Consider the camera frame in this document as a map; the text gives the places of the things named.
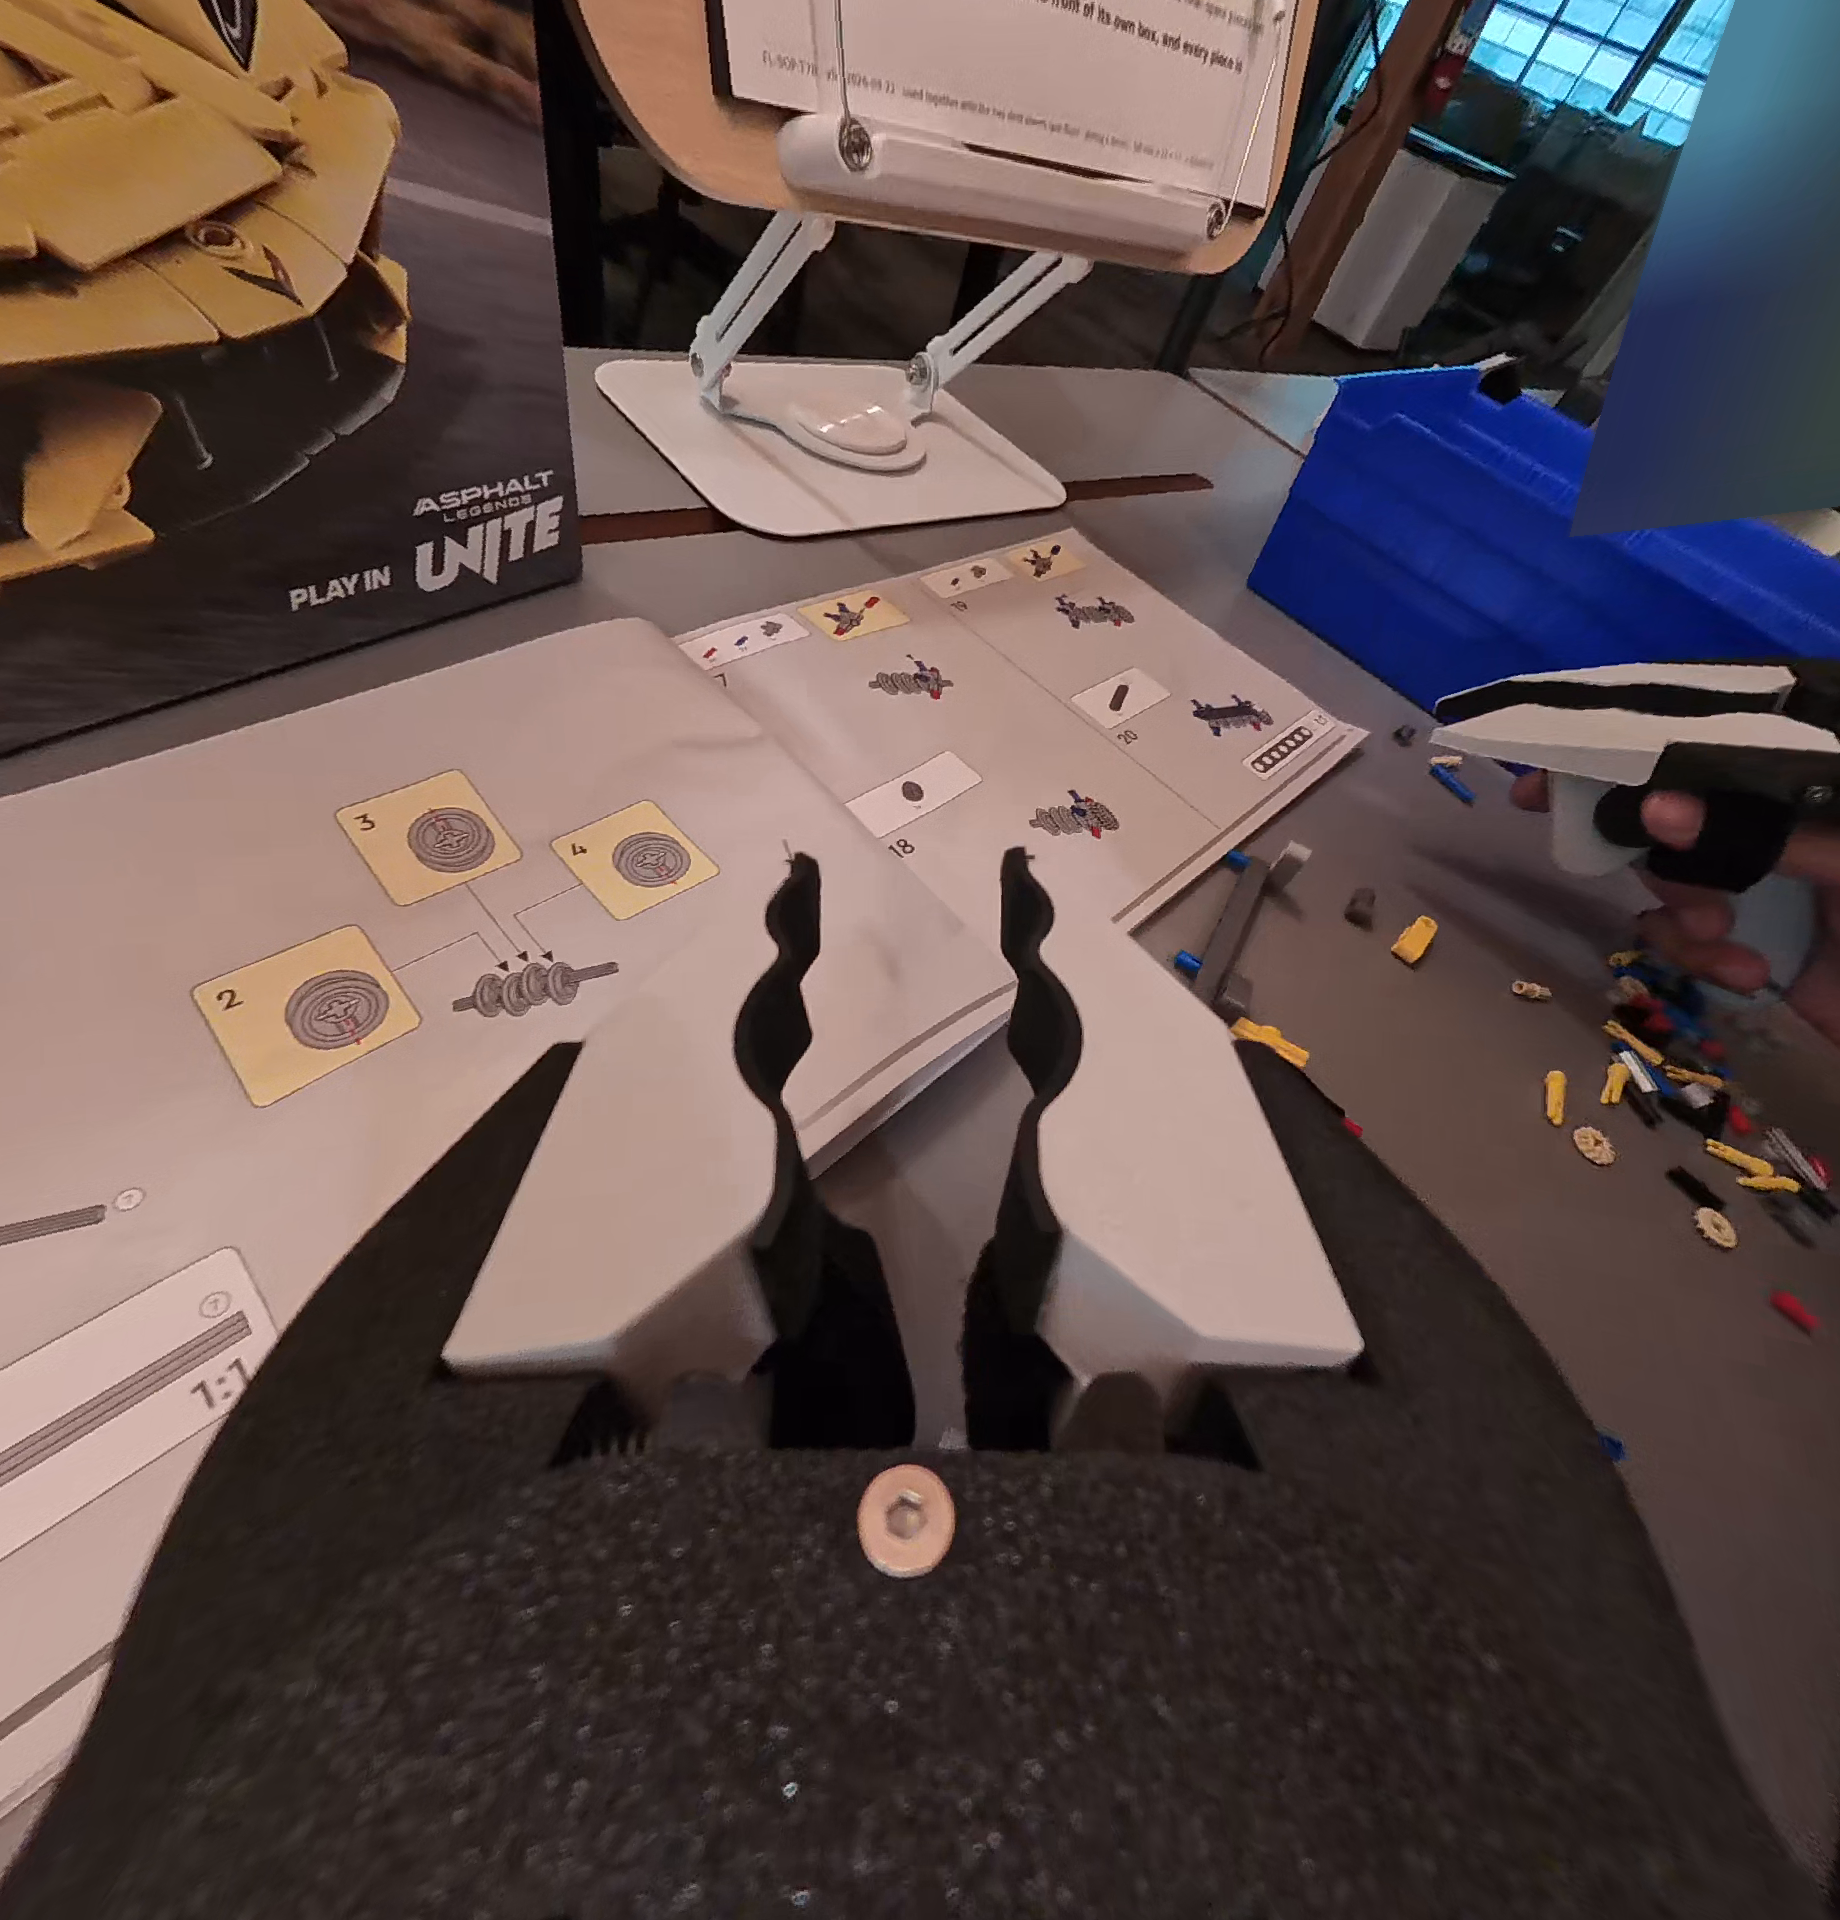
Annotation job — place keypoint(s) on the white cabinet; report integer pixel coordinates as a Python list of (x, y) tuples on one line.
[(1408, 242)]

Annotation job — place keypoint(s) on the pile of loose lego pieces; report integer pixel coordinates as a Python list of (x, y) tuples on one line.
[(1668, 1052)]

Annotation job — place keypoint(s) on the black lego pin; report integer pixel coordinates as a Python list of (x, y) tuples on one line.
[(1692, 1186)]

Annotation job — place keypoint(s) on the wooden post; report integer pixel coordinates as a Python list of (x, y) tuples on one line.
[(1375, 150)]

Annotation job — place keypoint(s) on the person's right hand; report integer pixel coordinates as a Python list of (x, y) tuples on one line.
[(1835, 930)]

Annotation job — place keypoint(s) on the small yellow lego connector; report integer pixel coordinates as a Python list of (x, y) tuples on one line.
[(1415, 938)]

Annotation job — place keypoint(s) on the lego set box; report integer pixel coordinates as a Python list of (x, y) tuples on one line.
[(259, 374)]

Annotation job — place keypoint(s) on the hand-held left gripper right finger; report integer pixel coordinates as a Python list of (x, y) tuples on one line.
[(1175, 1201)]

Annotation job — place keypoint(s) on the lego chassis assembly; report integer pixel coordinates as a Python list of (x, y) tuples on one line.
[(1253, 930)]

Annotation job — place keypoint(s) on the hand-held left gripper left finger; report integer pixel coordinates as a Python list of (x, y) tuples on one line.
[(633, 1201)]

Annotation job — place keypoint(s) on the printed instruction sheet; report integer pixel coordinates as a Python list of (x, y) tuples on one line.
[(1012, 77)]

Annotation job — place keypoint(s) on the tan lego gear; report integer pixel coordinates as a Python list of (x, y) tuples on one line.
[(1717, 1225), (1596, 1149)]

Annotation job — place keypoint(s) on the blue plastic bin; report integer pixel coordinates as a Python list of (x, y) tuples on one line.
[(1400, 540)]

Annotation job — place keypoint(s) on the lego instruction booklet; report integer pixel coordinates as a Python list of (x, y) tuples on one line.
[(410, 779)]

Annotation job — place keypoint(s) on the red lego pin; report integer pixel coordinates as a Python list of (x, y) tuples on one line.
[(1794, 1309)]

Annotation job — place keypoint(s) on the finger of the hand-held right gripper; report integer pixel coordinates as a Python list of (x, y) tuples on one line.
[(1610, 682), (1579, 736)]

